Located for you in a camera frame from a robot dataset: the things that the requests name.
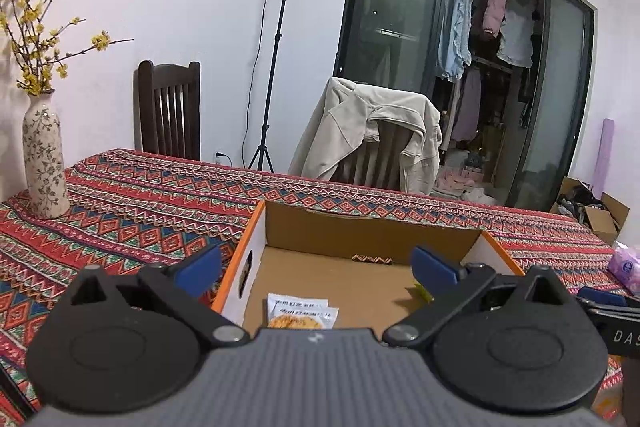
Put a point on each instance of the heap of clothes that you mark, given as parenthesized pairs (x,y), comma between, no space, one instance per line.
(457,181)

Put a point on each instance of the pink hanging garment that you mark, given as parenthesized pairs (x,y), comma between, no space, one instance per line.
(495,12)

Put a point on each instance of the pale hanging dress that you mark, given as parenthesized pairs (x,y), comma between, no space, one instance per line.
(468,107)

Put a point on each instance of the white hanging top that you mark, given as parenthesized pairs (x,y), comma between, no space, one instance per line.
(517,37)

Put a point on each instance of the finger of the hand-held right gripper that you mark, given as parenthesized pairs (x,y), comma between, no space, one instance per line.
(602,296)
(620,313)

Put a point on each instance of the light blue hanging shirt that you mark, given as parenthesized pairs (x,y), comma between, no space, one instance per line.
(457,32)

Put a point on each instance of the open brown cardboard box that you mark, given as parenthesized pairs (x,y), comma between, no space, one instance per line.
(602,219)

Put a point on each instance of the yellow flower branches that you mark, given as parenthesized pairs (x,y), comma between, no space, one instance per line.
(30,81)

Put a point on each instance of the purple rolled mat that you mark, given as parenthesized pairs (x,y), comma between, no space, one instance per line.
(601,157)

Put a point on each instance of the beige jacket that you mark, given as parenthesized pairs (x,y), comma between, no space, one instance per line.
(350,122)

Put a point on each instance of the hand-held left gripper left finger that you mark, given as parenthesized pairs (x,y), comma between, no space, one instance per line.
(200,267)

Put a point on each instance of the purple tissue pack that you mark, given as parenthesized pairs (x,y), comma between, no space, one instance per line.
(627,269)

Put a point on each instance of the yellow green snack packet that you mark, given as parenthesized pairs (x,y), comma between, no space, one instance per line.
(424,293)

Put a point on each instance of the floral ceramic vase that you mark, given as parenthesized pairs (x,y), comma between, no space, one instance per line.
(45,157)

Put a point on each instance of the orange cardboard box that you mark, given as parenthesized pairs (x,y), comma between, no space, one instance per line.
(350,277)

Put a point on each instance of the red patterned tablecloth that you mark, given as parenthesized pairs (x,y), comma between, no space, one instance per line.
(140,217)

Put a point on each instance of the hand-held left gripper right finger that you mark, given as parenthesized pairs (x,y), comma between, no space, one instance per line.
(434,269)

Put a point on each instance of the dark wooden chair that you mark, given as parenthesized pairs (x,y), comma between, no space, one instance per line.
(150,117)

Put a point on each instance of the wooden chair under jacket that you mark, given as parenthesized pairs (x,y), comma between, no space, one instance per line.
(380,157)

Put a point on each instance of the white cookie snack packet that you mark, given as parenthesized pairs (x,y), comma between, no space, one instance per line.
(300,319)
(295,299)

